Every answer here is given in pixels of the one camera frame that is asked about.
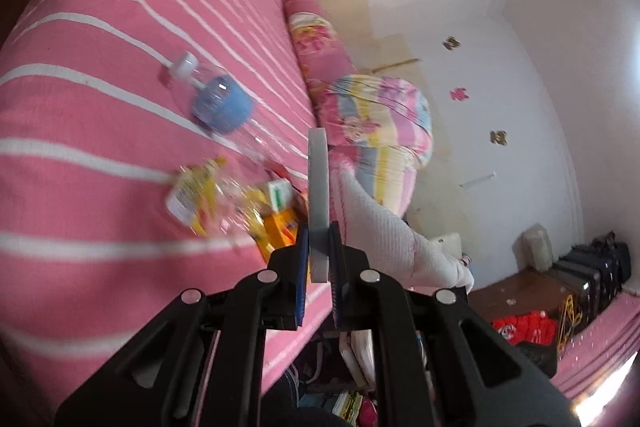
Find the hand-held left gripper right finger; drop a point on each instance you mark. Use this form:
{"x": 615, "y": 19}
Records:
{"x": 336, "y": 279}

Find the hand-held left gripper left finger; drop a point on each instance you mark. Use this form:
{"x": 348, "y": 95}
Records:
{"x": 301, "y": 279}

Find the grey board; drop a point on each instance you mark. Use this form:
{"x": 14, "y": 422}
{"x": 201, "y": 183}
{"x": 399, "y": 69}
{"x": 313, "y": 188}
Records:
{"x": 318, "y": 197}

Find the clear plastic bottle blue label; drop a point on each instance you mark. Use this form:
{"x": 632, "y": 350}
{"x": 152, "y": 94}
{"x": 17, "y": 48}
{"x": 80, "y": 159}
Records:
{"x": 220, "y": 102}

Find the orange yellow snack packet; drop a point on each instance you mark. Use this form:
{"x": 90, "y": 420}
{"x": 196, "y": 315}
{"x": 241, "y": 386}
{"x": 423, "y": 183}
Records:
{"x": 279, "y": 233}

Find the white knit cloth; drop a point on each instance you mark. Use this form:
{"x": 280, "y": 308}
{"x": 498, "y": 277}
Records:
{"x": 385, "y": 227}

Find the stack of white papers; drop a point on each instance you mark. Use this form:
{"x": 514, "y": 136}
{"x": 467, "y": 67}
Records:
{"x": 361, "y": 357}

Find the small green white box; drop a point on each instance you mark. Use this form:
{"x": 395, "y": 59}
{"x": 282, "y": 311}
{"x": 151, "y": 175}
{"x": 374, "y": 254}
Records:
{"x": 278, "y": 196}

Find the crumpled clear plastic wrapper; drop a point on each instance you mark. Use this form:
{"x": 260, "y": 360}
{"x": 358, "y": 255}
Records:
{"x": 240, "y": 207}

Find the green book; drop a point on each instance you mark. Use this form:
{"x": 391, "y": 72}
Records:
{"x": 348, "y": 403}

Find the yellow snack wrapper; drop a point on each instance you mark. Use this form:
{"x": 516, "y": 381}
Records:
{"x": 192, "y": 193}

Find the pastel striped folded quilt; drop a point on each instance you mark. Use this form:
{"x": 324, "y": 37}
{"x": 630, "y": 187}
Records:
{"x": 380, "y": 117}

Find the red plastic bag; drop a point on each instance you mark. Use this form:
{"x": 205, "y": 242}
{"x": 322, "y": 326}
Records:
{"x": 525, "y": 328}

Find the beige sack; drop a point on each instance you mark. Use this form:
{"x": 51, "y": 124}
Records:
{"x": 538, "y": 248}

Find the black bag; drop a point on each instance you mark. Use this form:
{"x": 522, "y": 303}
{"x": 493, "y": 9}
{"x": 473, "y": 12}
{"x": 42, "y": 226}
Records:
{"x": 537, "y": 357}

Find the yellow clothes hangers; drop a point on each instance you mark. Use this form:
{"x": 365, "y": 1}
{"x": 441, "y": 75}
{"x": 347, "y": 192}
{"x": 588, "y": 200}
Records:
{"x": 567, "y": 319}

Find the pink floral pillow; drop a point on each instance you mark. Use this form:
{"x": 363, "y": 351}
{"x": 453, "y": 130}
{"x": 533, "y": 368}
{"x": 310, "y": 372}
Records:
{"x": 315, "y": 37}

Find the row of black cases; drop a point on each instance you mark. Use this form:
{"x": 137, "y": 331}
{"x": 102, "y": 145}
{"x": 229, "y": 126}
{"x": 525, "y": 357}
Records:
{"x": 590, "y": 277}

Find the pink dotted bedspread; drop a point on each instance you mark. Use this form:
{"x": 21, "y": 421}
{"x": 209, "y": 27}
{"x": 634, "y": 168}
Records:
{"x": 600, "y": 347}

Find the pink striped bed sheet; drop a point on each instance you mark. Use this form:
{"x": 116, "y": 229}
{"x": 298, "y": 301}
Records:
{"x": 75, "y": 117}

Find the white wall tube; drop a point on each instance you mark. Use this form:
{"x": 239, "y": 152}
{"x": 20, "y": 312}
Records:
{"x": 477, "y": 180}

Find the gold wall sticker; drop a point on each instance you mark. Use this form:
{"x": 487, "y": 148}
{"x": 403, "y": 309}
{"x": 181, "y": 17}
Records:
{"x": 498, "y": 137}
{"x": 451, "y": 43}

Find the wooden wall strip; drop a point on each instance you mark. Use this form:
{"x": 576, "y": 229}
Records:
{"x": 395, "y": 65}

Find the pink wall sticker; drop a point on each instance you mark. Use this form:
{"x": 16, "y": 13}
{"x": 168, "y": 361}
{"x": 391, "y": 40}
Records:
{"x": 458, "y": 93}

